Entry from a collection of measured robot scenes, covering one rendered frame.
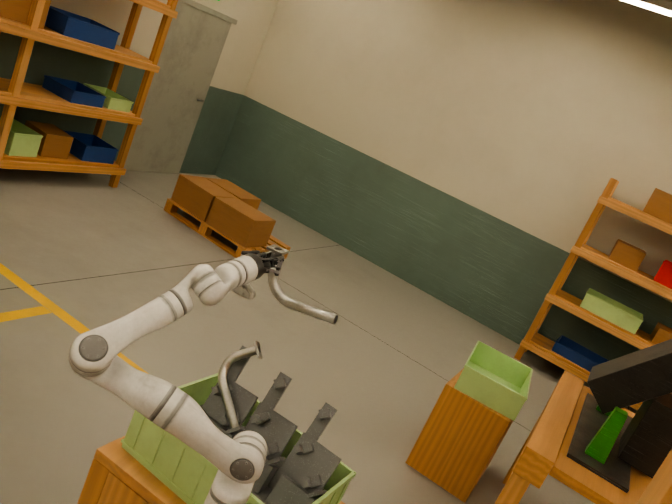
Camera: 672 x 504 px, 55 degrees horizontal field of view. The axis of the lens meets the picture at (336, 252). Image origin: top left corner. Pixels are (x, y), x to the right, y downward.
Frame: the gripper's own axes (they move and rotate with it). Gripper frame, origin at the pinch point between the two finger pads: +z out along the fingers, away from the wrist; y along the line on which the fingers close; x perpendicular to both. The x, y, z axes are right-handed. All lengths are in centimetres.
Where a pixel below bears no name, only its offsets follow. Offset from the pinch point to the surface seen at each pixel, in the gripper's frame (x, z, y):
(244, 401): 56, 8, 4
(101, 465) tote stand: 74, -29, 27
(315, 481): 64, 1, -31
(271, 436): 61, 5, -11
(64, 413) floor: 151, 51, 127
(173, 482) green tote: 71, -23, 4
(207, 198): 141, 376, 296
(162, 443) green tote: 62, -21, 12
